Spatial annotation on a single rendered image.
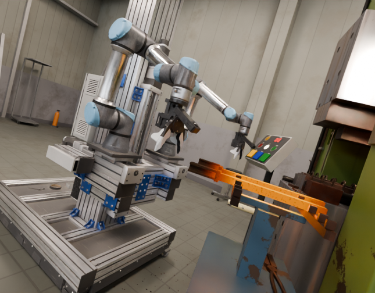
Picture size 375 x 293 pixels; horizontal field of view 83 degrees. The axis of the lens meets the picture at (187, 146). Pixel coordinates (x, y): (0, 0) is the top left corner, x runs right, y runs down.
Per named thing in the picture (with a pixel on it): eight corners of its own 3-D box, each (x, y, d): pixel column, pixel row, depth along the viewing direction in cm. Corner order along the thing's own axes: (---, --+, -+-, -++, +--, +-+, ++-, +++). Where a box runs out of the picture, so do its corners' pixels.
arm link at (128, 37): (115, 133, 114) (150, 32, 107) (88, 128, 102) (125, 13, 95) (104, 126, 121) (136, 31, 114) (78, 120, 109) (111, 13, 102)
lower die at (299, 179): (300, 190, 104) (306, 174, 103) (292, 183, 123) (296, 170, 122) (402, 223, 93) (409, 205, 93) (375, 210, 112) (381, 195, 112)
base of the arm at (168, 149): (152, 150, 163) (155, 137, 162) (163, 151, 176) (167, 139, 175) (167, 156, 155) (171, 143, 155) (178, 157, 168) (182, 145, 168)
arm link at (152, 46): (144, 57, 125) (191, 103, 99) (129, 47, 116) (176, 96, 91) (155, 39, 121) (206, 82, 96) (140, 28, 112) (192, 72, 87)
